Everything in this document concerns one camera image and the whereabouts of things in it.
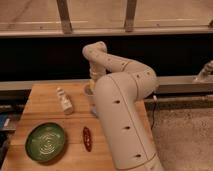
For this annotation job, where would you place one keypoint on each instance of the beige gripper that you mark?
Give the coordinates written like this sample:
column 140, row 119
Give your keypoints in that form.
column 92, row 84

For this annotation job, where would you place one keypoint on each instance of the translucent white ceramic cup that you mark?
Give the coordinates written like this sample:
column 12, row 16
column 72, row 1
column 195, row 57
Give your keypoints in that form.
column 89, row 94

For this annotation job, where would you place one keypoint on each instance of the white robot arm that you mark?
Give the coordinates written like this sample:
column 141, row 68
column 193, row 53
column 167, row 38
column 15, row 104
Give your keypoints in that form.
column 118, row 84

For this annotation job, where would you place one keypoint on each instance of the green ceramic bowl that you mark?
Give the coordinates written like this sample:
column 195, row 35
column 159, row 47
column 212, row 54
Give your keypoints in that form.
column 45, row 142

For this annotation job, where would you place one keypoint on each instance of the white squeeze bottle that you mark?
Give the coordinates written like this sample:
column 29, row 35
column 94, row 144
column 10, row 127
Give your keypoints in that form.
column 65, row 101

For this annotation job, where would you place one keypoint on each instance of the wooden table block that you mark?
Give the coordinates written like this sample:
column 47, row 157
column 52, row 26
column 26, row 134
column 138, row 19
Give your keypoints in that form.
column 44, row 106

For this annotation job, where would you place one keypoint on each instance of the red chili pepper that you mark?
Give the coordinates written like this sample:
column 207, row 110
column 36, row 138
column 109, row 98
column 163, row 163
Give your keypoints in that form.
column 87, row 139

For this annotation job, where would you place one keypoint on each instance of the grey metal rail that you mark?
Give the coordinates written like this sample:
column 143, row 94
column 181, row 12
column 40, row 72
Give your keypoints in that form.
column 167, row 84

